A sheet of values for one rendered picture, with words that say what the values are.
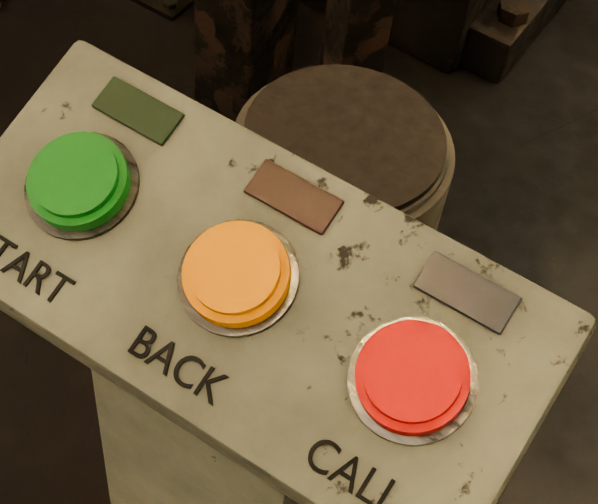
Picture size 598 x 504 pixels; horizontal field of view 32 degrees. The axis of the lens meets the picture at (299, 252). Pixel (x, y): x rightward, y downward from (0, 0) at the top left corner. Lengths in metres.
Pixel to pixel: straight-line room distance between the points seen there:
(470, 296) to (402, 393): 0.05
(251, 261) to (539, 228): 0.88
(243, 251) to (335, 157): 0.17
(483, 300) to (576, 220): 0.89
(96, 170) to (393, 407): 0.15
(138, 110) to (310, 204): 0.08
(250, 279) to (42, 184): 0.09
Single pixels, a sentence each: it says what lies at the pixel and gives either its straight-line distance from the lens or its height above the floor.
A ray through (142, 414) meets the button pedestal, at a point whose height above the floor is 0.53.
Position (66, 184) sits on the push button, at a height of 0.61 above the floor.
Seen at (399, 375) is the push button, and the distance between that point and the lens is 0.36.
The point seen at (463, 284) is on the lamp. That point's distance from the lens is 0.38.
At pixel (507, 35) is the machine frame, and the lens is 1.36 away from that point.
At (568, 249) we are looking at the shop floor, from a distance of 1.23.
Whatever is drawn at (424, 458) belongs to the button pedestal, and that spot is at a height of 0.59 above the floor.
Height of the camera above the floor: 0.91
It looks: 52 degrees down
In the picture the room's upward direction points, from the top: 8 degrees clockwise
